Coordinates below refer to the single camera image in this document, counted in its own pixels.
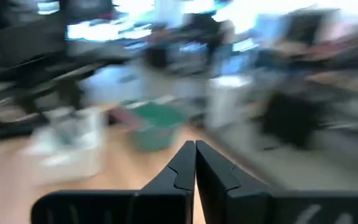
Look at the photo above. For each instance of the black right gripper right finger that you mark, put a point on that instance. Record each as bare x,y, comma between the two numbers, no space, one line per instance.
259,208

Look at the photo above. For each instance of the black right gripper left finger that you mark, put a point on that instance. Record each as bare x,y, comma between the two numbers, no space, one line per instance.
120,208

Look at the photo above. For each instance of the white plastic bin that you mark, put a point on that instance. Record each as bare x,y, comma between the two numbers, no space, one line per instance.
64,155

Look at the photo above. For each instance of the teal plastic bin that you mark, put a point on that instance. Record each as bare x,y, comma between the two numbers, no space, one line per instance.
154,137

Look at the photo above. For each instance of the white floor cylinder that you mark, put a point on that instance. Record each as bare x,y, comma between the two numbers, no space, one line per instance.
228,102

